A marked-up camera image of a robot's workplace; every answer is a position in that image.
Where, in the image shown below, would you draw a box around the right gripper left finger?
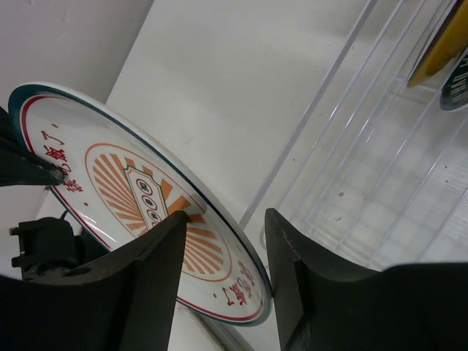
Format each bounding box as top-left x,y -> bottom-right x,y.
1,211 -> 188,350

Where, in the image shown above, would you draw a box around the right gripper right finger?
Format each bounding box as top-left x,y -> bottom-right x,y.
265,208 -> 467,350

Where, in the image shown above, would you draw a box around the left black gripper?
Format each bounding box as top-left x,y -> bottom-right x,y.
1,108 -> 108,282

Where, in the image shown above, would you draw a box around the white plate orange sunburst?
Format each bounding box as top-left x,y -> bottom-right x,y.
8,83 -> 272,326

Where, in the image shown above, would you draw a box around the white plate green lettered rim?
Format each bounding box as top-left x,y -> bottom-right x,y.
439,49 -> 467,112

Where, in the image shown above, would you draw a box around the yellow brown patterned plate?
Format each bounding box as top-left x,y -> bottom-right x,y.
407,1 -> 467,88

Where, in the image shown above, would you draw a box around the white wire dish rack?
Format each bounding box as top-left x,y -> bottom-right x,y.
189,0 -> 468,351

